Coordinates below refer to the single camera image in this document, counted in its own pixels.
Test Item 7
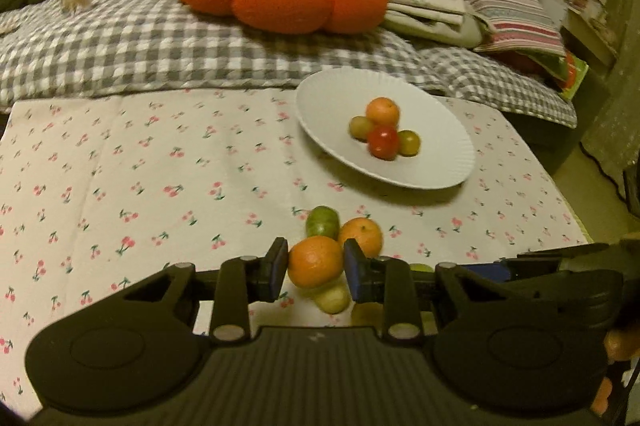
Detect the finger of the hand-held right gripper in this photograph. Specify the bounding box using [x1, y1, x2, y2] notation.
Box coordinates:
[516, 242, 612, 262]
[457, 257, 568, 284]

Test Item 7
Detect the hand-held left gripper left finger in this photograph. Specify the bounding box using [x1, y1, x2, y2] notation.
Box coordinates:
[122, 237, 290, 344]

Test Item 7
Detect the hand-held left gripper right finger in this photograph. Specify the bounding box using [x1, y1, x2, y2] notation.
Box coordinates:
[344, 239, 507, 343]

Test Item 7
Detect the large orange mandarin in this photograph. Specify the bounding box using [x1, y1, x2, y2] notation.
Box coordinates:
[287, 236, 346, 290]

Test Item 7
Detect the white paper plate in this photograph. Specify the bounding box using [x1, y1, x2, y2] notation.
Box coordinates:
[295, 67, 476, 191]

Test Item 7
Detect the person's right hand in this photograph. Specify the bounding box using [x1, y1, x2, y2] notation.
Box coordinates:
[591, 324, 636, 416]

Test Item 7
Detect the yellow-green plum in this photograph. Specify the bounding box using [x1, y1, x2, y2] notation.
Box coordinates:
[313, 282, 351, 315]

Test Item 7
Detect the green tomato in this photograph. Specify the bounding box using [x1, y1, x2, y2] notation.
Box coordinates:
[305, 205, 341, 240]

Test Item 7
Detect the red tomato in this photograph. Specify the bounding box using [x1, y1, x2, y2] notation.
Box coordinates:
[367, 125, 400, 161]

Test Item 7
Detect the green-brown round fruit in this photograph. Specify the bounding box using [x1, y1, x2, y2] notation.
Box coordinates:
[348, 115, 376, 142]
[397, 129, 421, 157]

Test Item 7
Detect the cherry print cloth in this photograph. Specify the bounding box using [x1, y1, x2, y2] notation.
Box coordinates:
[0, 87, 588, 417]

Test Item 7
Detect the colourful picture book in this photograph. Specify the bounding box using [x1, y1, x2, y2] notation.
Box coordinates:
[542, 50, 590, 103]

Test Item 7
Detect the striped cushion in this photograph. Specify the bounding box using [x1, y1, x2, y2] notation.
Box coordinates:
[434, 0, 567, 57]

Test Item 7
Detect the grey checked blanket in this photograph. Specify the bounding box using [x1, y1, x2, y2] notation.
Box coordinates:
[0, 0, 578, 129]

